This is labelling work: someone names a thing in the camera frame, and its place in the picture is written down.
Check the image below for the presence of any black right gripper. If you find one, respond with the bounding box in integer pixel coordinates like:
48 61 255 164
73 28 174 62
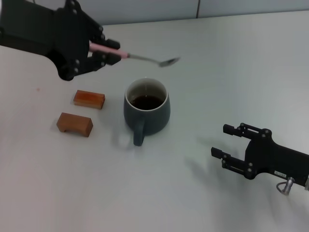
211 122 309 189

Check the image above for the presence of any grey ceramic mug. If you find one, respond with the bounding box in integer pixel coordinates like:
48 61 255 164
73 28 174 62
123 77 171 147

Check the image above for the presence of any dark coffee liquid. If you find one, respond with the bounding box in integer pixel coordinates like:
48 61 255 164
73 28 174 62
129 95 165 111

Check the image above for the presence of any pink handled metal spoon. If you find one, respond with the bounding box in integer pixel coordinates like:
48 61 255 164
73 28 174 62
89 43 182 68

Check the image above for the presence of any orange wooden block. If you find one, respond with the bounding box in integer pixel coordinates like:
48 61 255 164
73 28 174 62
73 89 106 110

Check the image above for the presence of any brown arched wooden block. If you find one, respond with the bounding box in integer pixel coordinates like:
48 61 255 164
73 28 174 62
56 112 94 138

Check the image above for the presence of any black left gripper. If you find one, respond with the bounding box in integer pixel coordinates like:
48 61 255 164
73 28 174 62
0 0 121 82

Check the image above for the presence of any silver connector with wire ring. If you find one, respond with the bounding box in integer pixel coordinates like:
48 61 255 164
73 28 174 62
276 177 296 195

